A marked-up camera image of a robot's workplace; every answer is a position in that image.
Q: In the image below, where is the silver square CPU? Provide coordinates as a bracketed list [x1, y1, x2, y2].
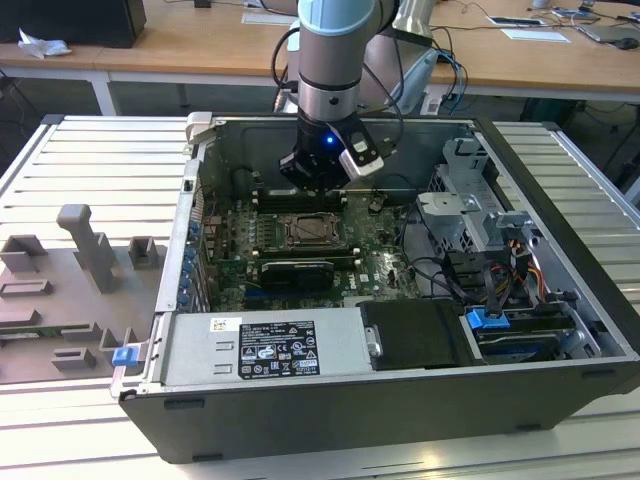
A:
[294, 222, 331, 241]

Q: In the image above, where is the black RAM slot bank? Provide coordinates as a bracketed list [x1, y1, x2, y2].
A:
[255, 188, 351, 212]
[257, 245, 362, 262]

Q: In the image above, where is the black cylinder board component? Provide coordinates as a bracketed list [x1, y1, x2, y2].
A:
[232, 168, 257, 201]

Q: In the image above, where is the grey case latch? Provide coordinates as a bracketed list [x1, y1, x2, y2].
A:
[184, 111, 217, 147]

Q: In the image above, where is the black graphics card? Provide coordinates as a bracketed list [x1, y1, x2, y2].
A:
[259, 258, 335, 293]

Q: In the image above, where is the green motherboard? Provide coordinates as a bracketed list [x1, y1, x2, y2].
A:
[199, 192, 426, 309]

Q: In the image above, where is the grey metal disk bay cage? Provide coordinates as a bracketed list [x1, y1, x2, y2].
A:
[415, 137, 539, 254]

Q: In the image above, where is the wooden desk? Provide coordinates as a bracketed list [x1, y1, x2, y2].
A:
[0, 0, 640, 117]

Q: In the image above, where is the silver power supply with label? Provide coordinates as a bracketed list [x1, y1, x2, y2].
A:
[160, 307, 375, 387]

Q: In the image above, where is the hard disk in blue carrier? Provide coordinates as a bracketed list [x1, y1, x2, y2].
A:
[462, 305, 576, 365]

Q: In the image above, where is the white paper sheet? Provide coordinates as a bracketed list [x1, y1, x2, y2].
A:
[500, 27, 572, 44]

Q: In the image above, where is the black open PC case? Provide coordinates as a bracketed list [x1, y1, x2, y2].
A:
[108, 110, 640, 464]

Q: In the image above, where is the black box on desk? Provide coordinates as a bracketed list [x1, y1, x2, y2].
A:
[0, 0, 148, 50]

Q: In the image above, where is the crumpled white paper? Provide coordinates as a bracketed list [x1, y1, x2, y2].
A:
[17, 27, 72, 60]

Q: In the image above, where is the grey brown parts rack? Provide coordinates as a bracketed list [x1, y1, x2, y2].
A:
[0, 203, 169, 386]

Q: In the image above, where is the grey laptop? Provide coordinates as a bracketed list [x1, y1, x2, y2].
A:
[577, 23, 640, 45]

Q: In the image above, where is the green RAM stick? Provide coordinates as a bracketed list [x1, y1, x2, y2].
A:
[0, 324, 94, 337]

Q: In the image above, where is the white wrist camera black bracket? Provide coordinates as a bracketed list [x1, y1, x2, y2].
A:
[338, 130, 386, 180]

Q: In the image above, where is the grey desk cable lid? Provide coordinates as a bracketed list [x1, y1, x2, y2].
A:
[241, 11, 300, 25]

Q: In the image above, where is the black flat disk wire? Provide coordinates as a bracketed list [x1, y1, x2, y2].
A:
[484, 264, 502, 320]

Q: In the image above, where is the white tablet dark frame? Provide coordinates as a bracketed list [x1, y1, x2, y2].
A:
[487, 14, 549, 27]

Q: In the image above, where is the coloured power wires bundle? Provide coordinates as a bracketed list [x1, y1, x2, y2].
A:
[507, 239, 549, 301]

